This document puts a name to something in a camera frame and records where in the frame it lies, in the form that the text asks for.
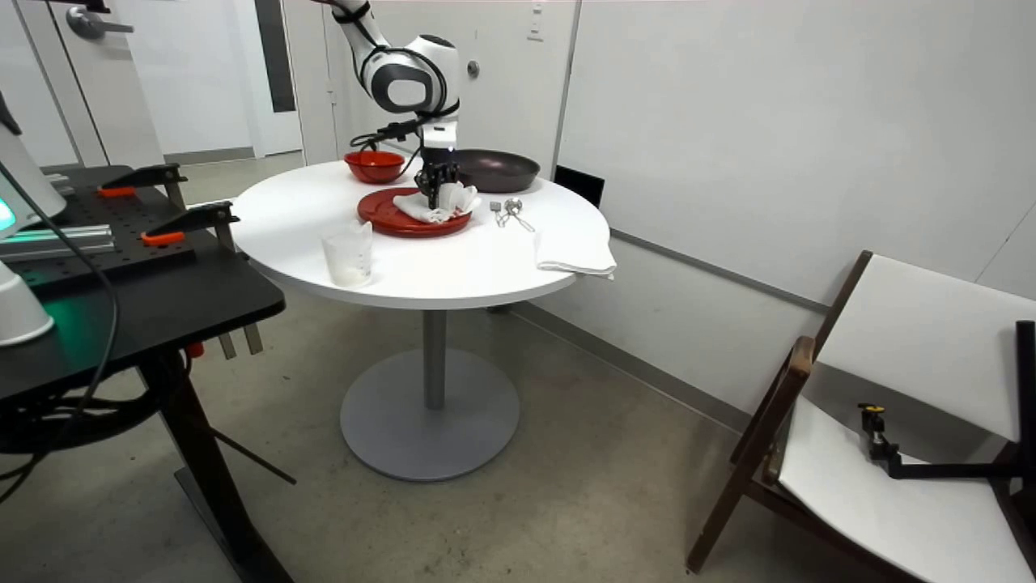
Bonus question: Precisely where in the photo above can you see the folded white napkin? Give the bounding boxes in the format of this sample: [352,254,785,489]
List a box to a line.
[530,205,622,280]

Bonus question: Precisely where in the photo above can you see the dark frying pan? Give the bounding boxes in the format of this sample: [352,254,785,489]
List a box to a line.
[442,146,543,197]

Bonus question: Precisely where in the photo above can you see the red plate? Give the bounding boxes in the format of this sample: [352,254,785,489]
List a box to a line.
[352,185,475,241]

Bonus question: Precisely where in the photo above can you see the black robot desk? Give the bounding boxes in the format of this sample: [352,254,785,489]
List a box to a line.
[0,158,297,583]

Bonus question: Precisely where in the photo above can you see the metal door handle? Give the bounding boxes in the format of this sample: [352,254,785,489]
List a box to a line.
[61,0,138,42]

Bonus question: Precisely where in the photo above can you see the grey table pedestal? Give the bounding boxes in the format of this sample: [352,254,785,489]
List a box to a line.
[337,306,524,486]

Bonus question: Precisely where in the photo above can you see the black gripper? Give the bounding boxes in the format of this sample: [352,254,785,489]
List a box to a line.
[413,146,459,209]

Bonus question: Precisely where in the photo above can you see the white cloth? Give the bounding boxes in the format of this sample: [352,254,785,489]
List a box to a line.
[391,178,481,228]

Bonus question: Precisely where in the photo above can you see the black flat panel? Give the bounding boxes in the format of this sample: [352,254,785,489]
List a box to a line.
[549,161,608,209]

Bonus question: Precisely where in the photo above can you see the black desk cables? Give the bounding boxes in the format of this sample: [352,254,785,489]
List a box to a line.
[0,215,148,506]

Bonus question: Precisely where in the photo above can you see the red bowl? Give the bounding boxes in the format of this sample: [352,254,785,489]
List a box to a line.
[343,149,408,187]

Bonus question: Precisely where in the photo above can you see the aluminium rail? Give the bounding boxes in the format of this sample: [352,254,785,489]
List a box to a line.
[0,219,117,262]

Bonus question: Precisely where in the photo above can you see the black orange bar clamp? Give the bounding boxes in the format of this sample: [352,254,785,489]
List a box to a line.
[94,158,189,209]
[138,197,267,363]

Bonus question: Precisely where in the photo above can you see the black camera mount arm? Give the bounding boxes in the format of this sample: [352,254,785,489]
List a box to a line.
[854,317,1036,510]

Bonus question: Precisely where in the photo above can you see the silver spoon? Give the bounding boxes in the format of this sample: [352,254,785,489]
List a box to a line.
[501,193,539,233]

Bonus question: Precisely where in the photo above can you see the wooden chair white cushions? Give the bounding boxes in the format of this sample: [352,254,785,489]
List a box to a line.
[687,248,1036,583]

